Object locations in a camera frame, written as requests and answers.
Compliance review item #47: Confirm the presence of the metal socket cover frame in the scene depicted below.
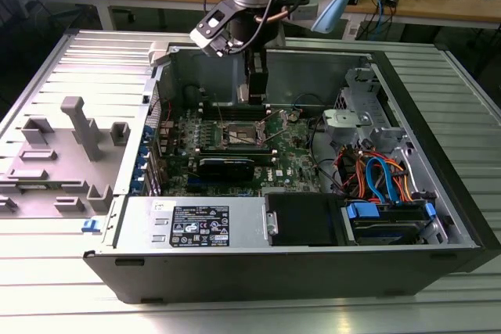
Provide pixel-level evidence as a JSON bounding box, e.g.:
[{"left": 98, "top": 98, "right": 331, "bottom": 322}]
[{"left": 257, "top": 108, "right": 291, "bottom": 144}]

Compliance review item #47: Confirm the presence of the CPU socket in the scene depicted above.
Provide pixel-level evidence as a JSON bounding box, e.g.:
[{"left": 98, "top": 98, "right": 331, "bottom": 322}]
[{"left": 221, "top": 120, "right": 268, "bottom": 151}]

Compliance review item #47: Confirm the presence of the black drive bay cover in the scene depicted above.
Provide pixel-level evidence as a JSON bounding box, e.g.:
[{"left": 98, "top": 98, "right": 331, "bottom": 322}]
[{"left": 264, "top": 192, "right": 348, "bottom": 248}]

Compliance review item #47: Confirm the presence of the grey case latch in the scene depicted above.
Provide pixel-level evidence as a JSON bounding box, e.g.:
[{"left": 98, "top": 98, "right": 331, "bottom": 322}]
[{"left": 148, "top": 41, "right": 173, "bottom": 68}]

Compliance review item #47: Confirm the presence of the green motherboard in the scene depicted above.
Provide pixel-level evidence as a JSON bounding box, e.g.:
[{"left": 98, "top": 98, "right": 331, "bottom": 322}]
[{"left": 156, "top": 105, "right": 337, "bottom": 198}]

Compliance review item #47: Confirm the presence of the black graphics card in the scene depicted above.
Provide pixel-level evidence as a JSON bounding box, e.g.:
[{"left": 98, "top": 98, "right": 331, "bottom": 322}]
[{"left": 195, "top": 156, "right": 256, "bottom": 183}]

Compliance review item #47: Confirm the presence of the silver metal drive cage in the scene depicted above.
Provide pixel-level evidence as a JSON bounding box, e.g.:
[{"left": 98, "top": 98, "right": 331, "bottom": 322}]
[{"left": 323, "top": 66, "right": 410, "bottom": 155}]

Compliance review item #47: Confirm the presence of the hard disk in blue carrier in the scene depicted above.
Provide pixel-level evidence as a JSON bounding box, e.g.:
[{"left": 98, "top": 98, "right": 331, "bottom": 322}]
[{"left": 341, "top": 199, "right": 438, "bottom": 247}]

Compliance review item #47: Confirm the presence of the silver power supply with label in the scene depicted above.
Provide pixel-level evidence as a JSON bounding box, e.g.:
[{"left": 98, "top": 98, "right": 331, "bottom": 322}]
[{"left": 102, "top": 195, "right": 272, "bottom": 250}]

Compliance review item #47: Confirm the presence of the grey parts rack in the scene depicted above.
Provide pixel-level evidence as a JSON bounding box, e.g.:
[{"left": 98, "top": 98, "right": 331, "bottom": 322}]
[{"left": 0, "top": 95, "right": 132, "bottom": 217}]

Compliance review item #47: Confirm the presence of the black and grey PC case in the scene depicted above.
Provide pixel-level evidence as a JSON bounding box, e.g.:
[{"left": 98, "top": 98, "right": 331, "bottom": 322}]
[{"left": 81, "top": 42, "right": 501, "bottom": 306}]

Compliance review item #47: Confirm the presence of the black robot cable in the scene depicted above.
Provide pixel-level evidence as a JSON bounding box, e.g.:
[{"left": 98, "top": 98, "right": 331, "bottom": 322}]
[{"left": 225, "top": 0, "right": 314, "bottom": 56}]

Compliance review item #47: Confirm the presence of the copper coloured cable sleeve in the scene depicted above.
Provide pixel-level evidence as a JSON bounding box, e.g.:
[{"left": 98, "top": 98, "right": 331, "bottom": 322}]
[{"left": 253, "top": 8, "right": 291, "bottom": 24}]

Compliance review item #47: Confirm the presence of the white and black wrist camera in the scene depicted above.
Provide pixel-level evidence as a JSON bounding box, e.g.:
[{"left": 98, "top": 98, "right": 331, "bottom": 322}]
[{"left": 189, "top": 0, "right": 238, "bottom": 58}]

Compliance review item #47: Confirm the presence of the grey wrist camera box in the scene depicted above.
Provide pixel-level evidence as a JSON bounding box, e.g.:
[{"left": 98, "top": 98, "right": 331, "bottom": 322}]
[{"left": 289, "top": 0, "right": 320, "bottom": 24}]

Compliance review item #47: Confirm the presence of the thin dark wire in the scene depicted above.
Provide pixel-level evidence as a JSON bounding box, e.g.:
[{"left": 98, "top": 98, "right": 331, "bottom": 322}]
[{"left": 293, "top": 92, "right": 328, "bottom": 116}]

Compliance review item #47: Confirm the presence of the black cable bundle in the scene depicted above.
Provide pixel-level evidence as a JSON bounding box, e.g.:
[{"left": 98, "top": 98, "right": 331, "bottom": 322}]
[{"left": 307, "top": 117, "right": 345, "bottom": 196}]

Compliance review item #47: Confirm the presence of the thin red wire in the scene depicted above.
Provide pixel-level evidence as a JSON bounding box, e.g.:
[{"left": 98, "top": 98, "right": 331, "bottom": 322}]
[{"left": 150, "top": 98, "right": 174, "bottom": 122}]

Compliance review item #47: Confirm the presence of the blue network cable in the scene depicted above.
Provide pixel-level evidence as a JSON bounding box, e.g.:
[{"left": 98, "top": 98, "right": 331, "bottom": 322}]
[{"left": 371, "top": 0, "right": 387, "bottom": 38}]

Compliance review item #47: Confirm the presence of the orange wire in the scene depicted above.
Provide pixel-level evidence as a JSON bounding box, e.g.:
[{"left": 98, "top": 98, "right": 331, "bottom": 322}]
[
  {"left": 385, "top": 156, "right": 415, "bottom": 203},
  {"left": 337, "top": 145, "right": 371, "bottom": 199}
]

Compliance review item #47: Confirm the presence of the blue wire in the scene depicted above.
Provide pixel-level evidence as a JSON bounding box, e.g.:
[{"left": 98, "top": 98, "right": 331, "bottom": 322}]
[{"left": 366, "top": 156, "right": 396, "bottom": 204}]

